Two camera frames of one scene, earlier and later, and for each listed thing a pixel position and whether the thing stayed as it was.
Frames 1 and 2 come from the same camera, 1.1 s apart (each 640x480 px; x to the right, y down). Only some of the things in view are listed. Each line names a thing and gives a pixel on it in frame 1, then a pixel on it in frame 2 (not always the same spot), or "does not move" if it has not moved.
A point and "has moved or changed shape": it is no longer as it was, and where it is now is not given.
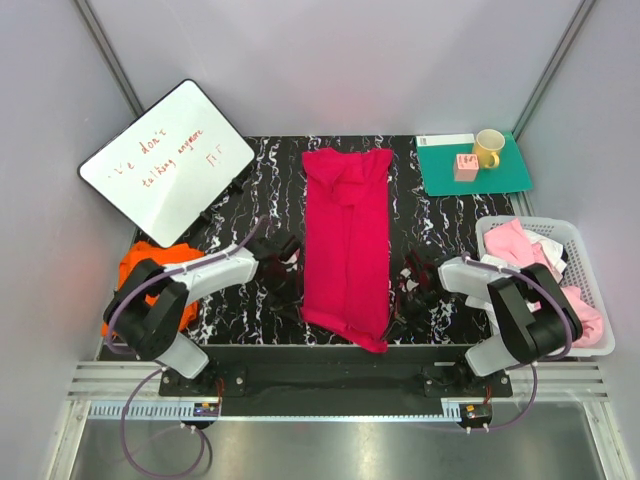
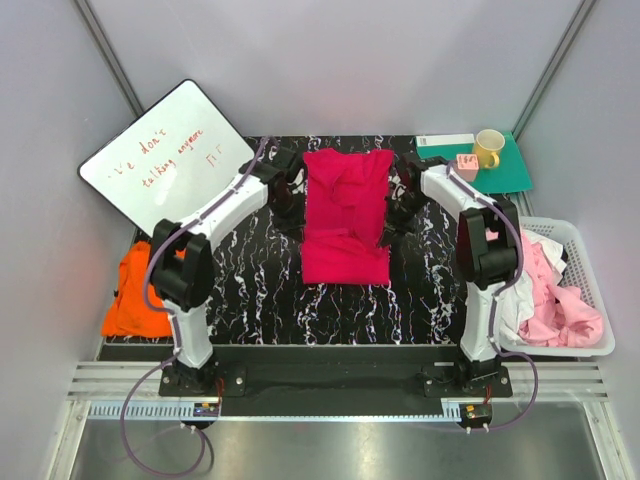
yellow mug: [488, 147] does not move
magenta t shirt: [347, 244] has moved or changed shape
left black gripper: [289, 303] to [295, 224]
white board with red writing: [168, 165] does not move
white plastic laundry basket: [578, 272] does not move
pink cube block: [466, 167] does not move
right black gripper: [403, 318] to [394, 228]
